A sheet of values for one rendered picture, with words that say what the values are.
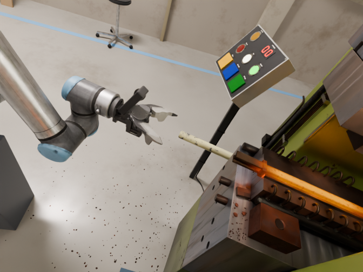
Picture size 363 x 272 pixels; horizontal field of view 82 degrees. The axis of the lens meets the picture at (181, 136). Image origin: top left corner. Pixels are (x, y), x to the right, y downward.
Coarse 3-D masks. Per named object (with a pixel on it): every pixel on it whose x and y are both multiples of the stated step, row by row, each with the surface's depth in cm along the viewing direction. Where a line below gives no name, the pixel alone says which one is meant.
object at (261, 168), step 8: (240, 152) 67; (232, 160) 67; (240, 160) 67; (248, 160) 65; (256, 160) 66; (264, 160) 67; (248, 168) 67; (256, 168) 67; (264, 168) 65; (272, 168) 67; (280, 176) 65; (288, 176) 66; (296, 184) 65; (304, 184) 66; (312, 192) 65; (320, 192) 66; (328, 192) 67; (328, 200) 65; (336, 200) 65; (344, 200) 66; (344, 208) 65; (352, 208) 65; (360, 208) 66
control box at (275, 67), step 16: (256, 32) 102; (256, 48) 98; (272, 48) 91; (240, 64) 101; (256, 64) 94; (272, 64) 87; (288, 64) 84; (224, 80) 104; (256, 80) 90; (272, 80) 90; (240, 96) 94; (256, 96) 96
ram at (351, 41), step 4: (360, 28) 50; (356, 32) 51; (360, 32) 49; (352, 36) 52; (356, 36) 50; (360, 36) 48; (348, 40) 52; (352, 40) 51; (356, 40) 49; (360, 40) 48; (352, 44) 50; (356, 44) 49; (360, 44) 48; (356, 48) 48; (360, 48) 46; (360, 52) 46; (360, 56) 45
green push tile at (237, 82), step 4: (236, 76) 99; (240, 76) 96; (232, 80) 99; (236, 80) 97; (240, 80) 95; (244, 80) 95; (228, 84) 100; (232, 84) 98; (236, 84) 96; (240, 84) 94; (244, 84) 94; (232, 88) 97; (236, 88) 95; (232, 92) 96
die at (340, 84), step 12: (348, 60) 49; (360, 60) 45; (336, 72) 52; (348, 72) 47; (360, 72) 43; (324, 84) 54; (336, 84) 49; (348, 84) 45; (360, 84) 42; (336, 96) 47; (348, 96) 43; (360, 96) 40; (336, 108) 46; (348, 108) 42; (360, 108) 39; (348, 120) 41; (360, 120) 40; (360, 132) 42
